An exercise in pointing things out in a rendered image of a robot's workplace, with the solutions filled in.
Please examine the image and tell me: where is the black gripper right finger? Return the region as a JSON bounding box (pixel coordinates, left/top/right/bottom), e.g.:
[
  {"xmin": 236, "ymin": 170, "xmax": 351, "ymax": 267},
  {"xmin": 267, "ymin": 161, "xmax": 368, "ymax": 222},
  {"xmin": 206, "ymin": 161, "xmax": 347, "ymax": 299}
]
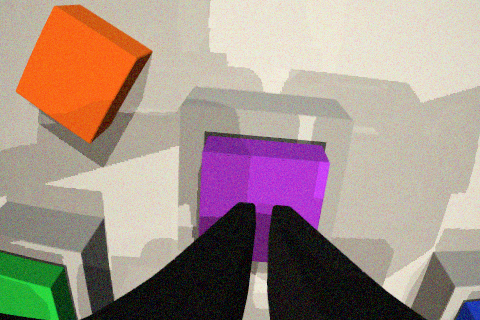
[{"xmin": 267, "ymin": 205, "xmax": 428, "ymax": 320}]

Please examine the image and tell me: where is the orange block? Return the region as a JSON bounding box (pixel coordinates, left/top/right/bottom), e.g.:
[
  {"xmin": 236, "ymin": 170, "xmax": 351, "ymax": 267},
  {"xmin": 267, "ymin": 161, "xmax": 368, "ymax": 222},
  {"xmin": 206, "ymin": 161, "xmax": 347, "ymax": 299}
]
[{"xmin": 16, "ymin": 4, "xmax": 153, "ymax": 143}]

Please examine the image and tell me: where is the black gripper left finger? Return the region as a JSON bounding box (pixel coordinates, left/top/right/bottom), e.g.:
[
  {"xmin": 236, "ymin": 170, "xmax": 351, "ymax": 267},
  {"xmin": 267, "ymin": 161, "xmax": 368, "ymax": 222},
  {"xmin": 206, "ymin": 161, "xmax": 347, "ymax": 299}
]
[{"xmin": 81, "ymin": 203, "xmax": 256, "ymax": 320}]

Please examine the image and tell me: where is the purple button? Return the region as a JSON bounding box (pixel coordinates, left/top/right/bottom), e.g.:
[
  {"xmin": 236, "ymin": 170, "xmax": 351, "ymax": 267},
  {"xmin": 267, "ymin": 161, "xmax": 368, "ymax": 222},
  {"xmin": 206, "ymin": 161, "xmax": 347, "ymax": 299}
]
[{"xmin": 177, "ymin": 87, "xmax": 355, "ymax": 263}]

